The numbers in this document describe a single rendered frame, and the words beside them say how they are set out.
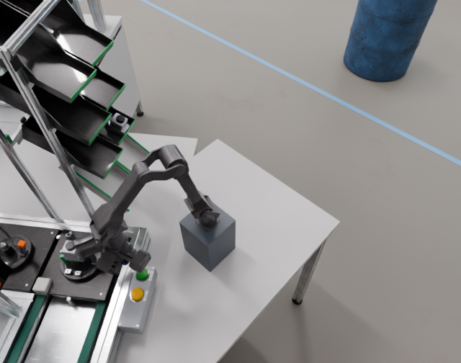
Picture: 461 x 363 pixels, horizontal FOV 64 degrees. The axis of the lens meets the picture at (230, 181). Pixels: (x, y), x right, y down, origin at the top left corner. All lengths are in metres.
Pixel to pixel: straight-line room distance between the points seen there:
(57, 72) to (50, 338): 0.82
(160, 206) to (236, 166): 0.39
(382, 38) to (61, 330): 3.19
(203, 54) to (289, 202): 2.65
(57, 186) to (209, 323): 0.90
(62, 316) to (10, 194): 0.67
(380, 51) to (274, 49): 1.07
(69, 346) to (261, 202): 0.87
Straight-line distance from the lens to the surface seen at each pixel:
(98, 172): 1.27
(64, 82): 1.12
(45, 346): 1.39
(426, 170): 3.16
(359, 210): 2.72
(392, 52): 3.69
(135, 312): 1.28
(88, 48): 1.23
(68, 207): 1.69
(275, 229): 1.50
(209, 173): 1.66
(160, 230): 1.52
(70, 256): 1.31
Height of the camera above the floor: 2.14
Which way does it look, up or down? 52 degrees down
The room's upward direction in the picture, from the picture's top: straight up
